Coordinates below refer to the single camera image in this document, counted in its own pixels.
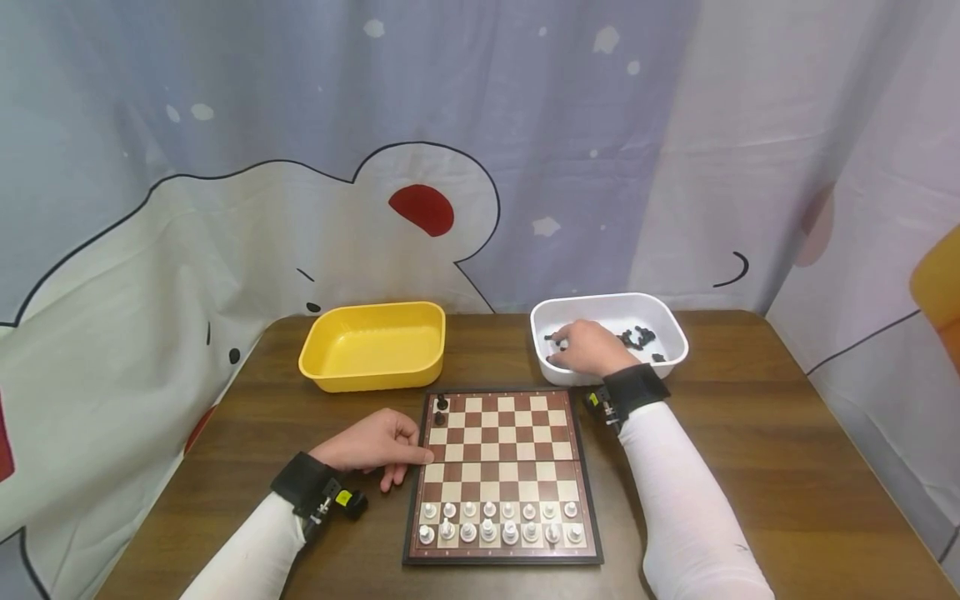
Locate person's right hand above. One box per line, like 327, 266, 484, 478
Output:
547, 319, 643, 378

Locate white plastic tub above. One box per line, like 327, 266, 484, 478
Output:
529, 292, 690, 388

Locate person's left hand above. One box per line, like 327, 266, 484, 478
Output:
308, 407, 436, 493

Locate brown and cream chessboard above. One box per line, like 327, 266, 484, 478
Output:
402, 387, 605, 568

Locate pile of black chessmen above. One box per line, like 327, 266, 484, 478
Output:
544, 325, 668, 364

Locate yellow plastic tub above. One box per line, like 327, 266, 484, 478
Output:
298, 301, 448, 393

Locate person's left forearm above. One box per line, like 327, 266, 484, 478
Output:
180, 492, 308, 600

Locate rows of white chess pieces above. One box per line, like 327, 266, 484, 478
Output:
417, 499, 585, 547

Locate black wrist band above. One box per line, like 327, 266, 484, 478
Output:
270, 451, 368, 543
584, 362, 672, 435

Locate person's right forearm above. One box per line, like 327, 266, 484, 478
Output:
618, 401, 775, 600

